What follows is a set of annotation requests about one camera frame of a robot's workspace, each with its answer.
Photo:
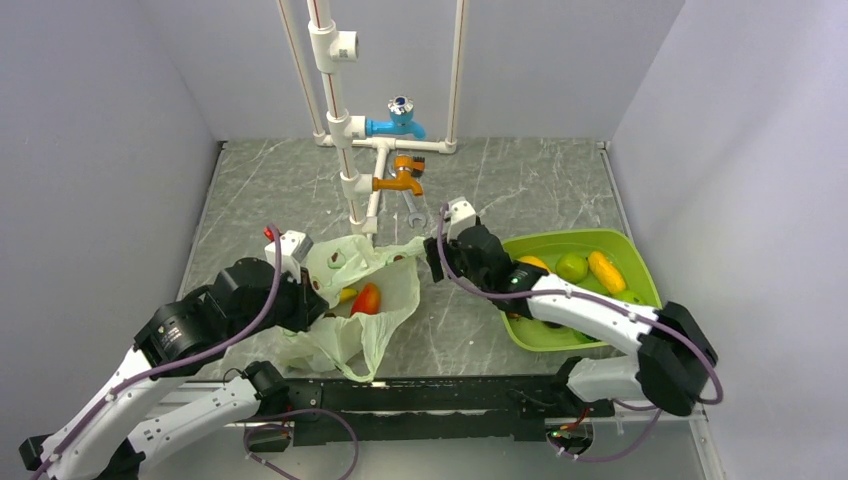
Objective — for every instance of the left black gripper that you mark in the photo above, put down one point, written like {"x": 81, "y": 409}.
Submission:
{"x": 310, "y": 304}

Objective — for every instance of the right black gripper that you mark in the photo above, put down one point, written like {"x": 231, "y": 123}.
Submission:
{"x": 433, "y": 258}

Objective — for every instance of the light green plastic bag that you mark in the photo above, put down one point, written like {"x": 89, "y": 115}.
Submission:
{"x": 354, "y": 345}

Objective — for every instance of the red orange fake mango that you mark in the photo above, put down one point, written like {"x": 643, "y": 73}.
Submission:
{"x": 368, "y": 302}

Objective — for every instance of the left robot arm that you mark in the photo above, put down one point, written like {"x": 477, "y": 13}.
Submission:
{"x": 113, "y": 437}

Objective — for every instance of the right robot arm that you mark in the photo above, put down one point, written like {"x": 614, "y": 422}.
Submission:
{"x": 665, "y": 357}

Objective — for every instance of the yellow fake mango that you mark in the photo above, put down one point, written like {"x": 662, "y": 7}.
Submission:
{"x": 534, "y": 261}

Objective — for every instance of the green fake lime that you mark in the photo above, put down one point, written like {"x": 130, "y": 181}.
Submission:
{"x": 572, "y": 267}

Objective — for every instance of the yellow fake corn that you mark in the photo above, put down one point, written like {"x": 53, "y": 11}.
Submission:
{"x": 606, "y": 273}

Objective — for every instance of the green fake apple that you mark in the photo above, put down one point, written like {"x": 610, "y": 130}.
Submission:
{"x": 630, "y": 296}

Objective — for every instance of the silver wrench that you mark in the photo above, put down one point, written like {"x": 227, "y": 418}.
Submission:
{"x": 415, "y": 218}

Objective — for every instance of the orange faucet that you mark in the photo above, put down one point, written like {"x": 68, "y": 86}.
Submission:
{"x": 408, "y": 171}

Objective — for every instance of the blue faucet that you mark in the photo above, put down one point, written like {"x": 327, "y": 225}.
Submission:
{"x": 400, "y": 123}

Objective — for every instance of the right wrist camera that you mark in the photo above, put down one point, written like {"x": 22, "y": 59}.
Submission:
{"x": 460, "y": 216}

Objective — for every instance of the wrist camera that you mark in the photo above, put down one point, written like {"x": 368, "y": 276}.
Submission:
{"x": 295, "y": 249}
{"x": 460, "y": 216}

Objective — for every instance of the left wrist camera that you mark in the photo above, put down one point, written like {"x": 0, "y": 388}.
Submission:
{"x": 295, "y": 249}

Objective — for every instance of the white PVC pipe frame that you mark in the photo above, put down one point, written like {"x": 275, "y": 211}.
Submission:
{"x": 360, "y": 157}

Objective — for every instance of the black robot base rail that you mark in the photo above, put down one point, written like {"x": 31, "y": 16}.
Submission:
{"x": 521, "y": 407}

